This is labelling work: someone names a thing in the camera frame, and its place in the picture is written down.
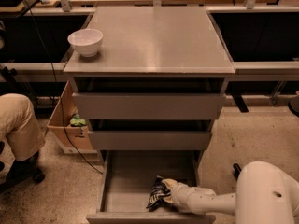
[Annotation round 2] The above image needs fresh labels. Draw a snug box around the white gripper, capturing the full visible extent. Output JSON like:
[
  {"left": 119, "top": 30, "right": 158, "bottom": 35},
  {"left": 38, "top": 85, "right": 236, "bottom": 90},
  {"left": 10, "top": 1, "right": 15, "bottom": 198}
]
[{"left": 162, "top": 178, "right": 199, "bottom": 212}]

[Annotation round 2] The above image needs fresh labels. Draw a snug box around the blue chip bag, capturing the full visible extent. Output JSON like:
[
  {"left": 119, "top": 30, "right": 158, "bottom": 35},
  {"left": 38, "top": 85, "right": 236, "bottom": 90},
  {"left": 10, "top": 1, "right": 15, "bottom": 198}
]
[{"left": 147, "top": 176, "right": 171, "bottom": 209}]

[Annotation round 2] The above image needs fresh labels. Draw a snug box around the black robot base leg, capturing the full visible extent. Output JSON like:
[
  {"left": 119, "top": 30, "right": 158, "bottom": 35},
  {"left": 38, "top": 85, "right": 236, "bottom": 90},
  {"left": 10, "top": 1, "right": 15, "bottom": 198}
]
[{"left": 233, "top": 163, "right": 241, "bottom": 179}]

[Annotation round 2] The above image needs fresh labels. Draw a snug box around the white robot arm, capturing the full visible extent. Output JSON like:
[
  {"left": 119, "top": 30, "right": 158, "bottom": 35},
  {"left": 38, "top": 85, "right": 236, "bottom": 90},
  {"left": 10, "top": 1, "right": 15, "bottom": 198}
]
[{"left": 163, "top": 161, "right": 299, "bottom": 224}]

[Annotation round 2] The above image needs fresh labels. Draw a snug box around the grey open bottom drawer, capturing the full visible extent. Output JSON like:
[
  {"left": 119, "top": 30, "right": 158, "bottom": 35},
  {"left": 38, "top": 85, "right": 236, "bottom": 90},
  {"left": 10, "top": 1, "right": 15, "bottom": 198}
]
[{"left": 87, "top": 150, "right": 215, "bottom": 224}]

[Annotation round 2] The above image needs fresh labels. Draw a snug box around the grey middle drawer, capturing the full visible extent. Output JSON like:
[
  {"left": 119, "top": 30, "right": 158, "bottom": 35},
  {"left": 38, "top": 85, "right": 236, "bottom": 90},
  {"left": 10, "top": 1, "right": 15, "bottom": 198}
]
[{"left": 88, "top": 131, "right": 212, "bottom": 150}]

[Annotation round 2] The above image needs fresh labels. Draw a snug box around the grey drawer cabinet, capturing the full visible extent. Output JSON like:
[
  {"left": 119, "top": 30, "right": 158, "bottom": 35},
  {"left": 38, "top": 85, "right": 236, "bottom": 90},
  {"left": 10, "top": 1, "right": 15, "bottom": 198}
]
[{"left": 63, "top": 6, "right": 236, "bottom": 166}]

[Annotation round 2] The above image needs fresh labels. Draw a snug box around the grey top drawer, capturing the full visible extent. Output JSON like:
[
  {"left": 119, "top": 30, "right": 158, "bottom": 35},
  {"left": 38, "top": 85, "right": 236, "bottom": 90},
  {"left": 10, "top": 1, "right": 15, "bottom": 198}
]
[{"left": 73, "top": 92, "right": 225, "bottom": 120}]

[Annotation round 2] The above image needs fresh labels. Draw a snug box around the cardboard box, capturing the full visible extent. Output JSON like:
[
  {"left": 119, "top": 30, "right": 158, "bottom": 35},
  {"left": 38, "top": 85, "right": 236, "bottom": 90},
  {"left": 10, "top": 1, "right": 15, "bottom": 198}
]
[{"left": 47, "top": 82, "right": 95, "bottom": 154}]

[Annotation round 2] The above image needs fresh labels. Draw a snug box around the green toy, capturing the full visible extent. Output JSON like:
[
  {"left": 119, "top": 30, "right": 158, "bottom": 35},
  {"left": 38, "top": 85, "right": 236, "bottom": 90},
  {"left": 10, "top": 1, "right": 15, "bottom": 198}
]
[{"left": 69, "top": 114, "right": 87, "bottom": 127}]

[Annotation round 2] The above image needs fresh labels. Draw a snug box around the black shoe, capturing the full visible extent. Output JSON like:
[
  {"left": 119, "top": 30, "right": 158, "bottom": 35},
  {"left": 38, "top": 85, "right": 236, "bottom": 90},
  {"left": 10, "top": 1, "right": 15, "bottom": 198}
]
[{"left": 6, "top": 152, "right": 45, "bottom": 183}]

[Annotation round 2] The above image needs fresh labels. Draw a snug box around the person leg in khaki trousers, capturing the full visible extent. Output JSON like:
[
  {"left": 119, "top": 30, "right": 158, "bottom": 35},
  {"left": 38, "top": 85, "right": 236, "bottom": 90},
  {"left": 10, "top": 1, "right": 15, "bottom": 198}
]
[{"left": 0, "top": 93, "right": 45, "bottom": 161}]

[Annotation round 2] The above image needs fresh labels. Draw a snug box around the white ceramic bowl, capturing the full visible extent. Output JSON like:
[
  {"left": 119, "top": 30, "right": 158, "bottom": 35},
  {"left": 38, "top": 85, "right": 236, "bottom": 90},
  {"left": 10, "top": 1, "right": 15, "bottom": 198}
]
[{"left": 67, "top": 29, "right": 104, "bottom": 57}]

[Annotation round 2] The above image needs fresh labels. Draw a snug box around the black cable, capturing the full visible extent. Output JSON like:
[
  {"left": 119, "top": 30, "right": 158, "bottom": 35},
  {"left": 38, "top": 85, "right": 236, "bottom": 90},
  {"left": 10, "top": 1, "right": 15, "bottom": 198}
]
[{"left": 13, "top": 0, "right": 104, "bottom": 175}]

